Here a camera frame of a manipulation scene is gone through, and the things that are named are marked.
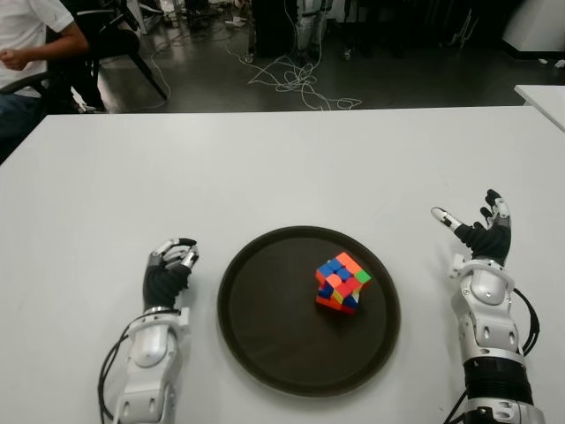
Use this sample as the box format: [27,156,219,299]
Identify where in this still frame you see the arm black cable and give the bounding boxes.
[97,329,133,424]
[443,286,542,424]

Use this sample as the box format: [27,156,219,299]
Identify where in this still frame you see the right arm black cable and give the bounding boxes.
[443,286,542,424]

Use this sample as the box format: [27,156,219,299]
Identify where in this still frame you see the white side table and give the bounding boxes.
[514,84,565,133]

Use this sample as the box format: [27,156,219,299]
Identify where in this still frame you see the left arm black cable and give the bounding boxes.
[97,329,133,424]

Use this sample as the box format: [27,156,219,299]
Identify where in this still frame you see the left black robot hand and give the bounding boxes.
[140,237,200,313]

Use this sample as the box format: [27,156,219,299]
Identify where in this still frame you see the black chair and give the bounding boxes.
[46,0,170,114]

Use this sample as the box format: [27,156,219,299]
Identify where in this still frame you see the multicoloured Rubik's cube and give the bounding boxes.
[314,251,373,315]

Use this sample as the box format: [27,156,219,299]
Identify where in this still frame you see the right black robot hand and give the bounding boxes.
[430,189,513,269]

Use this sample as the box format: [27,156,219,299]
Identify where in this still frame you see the black cabinet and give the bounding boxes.
[251,0,301,58]

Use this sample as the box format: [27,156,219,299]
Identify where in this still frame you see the tangled white floor cable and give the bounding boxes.
[222,39,363,111]

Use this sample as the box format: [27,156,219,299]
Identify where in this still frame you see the dark brown round plate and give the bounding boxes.
[216,225,402,397]

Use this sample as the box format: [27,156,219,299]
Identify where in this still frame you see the white box cabinet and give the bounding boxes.
[501,0,565,61]

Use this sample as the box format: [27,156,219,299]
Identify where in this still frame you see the person in white shirt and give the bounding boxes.
[0,0,90,164]

